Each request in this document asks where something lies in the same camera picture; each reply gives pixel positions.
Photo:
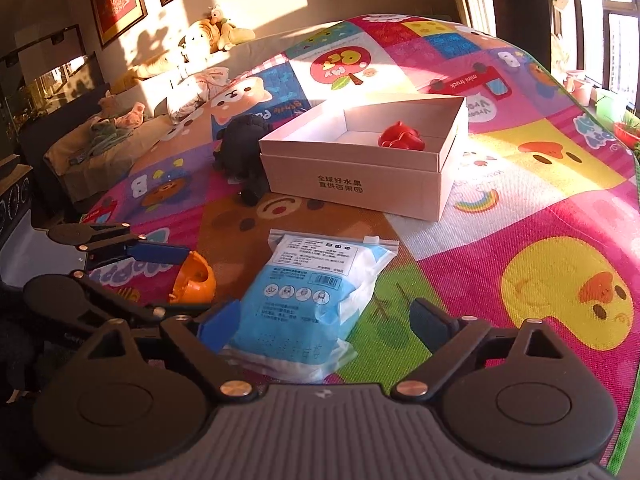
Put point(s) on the pink patterned cloth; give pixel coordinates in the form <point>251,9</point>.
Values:
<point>197,90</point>

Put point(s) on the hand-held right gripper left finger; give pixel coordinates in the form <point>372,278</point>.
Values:
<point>220,325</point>

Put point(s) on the green flower pot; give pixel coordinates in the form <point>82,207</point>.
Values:
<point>611,107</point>

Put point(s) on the small pink plush toy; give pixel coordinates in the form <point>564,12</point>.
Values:
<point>125,112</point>

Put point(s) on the black plush toy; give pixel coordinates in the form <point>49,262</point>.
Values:
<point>242,147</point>

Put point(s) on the orange plastic toy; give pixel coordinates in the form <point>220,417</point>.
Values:
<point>196,282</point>

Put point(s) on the yellow cushion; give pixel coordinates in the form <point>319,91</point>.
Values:
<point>137,72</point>

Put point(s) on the pink flower pot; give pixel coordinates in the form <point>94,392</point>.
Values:
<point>580,87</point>

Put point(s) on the beige cardboard box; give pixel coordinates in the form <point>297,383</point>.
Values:
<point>350,180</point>

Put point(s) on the blue face mask packet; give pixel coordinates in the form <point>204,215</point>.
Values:
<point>305,305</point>

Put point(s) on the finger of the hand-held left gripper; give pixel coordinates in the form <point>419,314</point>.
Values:
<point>100,300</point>
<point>155,254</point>

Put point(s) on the red plastic toy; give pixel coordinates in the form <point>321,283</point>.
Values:
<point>400,136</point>

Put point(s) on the colourful cartoon play mat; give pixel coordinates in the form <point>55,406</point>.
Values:
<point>500,210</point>

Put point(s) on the dark glass cabinet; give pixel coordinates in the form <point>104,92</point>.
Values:
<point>45,90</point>

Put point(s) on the green cloth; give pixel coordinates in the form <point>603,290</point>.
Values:
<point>107,135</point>

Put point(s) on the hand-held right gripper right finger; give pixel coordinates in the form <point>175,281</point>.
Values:
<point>430,325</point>

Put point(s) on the tan monkey plush toy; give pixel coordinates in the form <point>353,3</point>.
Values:
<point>227,30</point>

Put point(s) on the white plush toy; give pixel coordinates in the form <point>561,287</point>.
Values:
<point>197,40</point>

